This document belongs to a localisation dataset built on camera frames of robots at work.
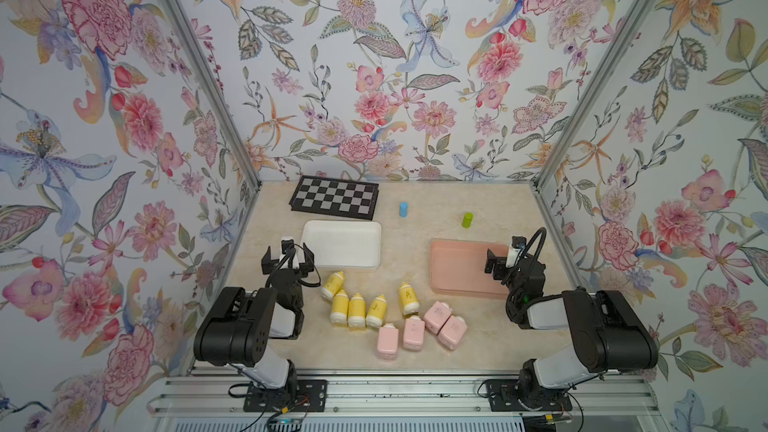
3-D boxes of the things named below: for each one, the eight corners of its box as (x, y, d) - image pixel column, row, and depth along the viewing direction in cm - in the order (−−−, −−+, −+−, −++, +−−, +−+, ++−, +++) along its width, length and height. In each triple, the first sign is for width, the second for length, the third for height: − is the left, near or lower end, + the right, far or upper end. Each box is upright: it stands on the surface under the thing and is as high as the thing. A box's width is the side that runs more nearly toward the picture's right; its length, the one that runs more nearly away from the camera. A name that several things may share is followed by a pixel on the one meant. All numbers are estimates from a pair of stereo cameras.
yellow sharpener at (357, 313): (349, 332, 86) (347, 322, 80) (351, 304, 91) (349, 293, 85) (365, 332, 86) (364, 322, 80) (366, 304, 91) (365, 293, 85)
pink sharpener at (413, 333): (403, 350, 81) (404, 344, 77) (402, 322, 86) (403, 315, 82) (423, 350, 82) (426, 344, 77) (421, 322, 86) (423, 315, 82)
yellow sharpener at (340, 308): (332, 328, 86) (329, 320, 81) (336, 298, 92) (333, 289, 86) (348, 328, 86) (346, 320, 81) (350, 298, 92) (348, 289, 86)
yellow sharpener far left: (322, 300, 90) (319, 291, 85) (336, 277, 95) (333, 267, 90) (335, 305, 89) (332, 297, 84) (348, 281, 94) (346, 272, 89)
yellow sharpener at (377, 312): (365, 328, 86) (364, 318, 80) (376, 303, 91) (376, 292, 85) (379, 334, 85) (379, 324, 79) (390, 308, 90) (390, 298, 84)
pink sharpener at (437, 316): (420, 325, 86) (422, 317, 81) (435, 306, 89) (438, 297, 85) (435, 338, 84) (438, 331, 79) (450, 318, 87) (454, 310, 82)
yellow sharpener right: (405, 321, 87) (407, 311, 81) (397, 294, 92) (398, 283, 86) (418, 318, 88) (421, 308, 82) (409, 292, 93) (411, 280, 87)
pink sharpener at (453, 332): (438, 349, 82) (442, 342, 77) (435, 323, 87) (439, 314, 82) (464, 349, 82) (469, 342, 77) (460, 323, 87) (465, 315, 82)
